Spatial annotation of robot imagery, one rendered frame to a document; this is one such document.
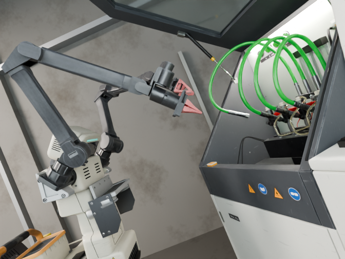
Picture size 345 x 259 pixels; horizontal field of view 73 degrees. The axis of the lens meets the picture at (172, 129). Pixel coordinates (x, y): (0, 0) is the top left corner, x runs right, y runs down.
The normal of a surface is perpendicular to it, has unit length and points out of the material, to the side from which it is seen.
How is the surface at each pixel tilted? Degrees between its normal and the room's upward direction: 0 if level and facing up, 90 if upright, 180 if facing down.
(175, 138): 90
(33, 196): 90
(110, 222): 90
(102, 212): 90
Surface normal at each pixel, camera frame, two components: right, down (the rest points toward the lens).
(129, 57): -0.06, 0.02
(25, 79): 0.24, 0.19
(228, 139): 0.29, -0.13
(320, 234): -0.87, 0.36
